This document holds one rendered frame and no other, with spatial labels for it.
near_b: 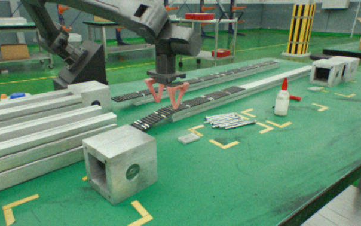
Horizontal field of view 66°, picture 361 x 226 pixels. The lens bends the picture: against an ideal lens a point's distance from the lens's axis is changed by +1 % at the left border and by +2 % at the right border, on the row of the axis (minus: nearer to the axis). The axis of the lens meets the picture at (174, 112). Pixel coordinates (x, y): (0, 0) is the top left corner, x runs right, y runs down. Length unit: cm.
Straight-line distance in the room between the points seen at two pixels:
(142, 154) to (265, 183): 25
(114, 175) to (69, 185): 13
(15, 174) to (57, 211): 13
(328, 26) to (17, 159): 1210
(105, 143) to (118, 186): 8
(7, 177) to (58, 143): 11
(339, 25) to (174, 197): 1184
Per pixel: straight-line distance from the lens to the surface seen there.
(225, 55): 495
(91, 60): 124
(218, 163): 61
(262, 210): 51
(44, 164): 62
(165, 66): 74
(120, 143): 49
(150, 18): 68
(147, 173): 52
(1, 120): 78
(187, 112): 85
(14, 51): 560
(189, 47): 67
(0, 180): 61
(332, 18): 1232
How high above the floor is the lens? 110
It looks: 22 degrees down
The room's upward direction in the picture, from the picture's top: straight up
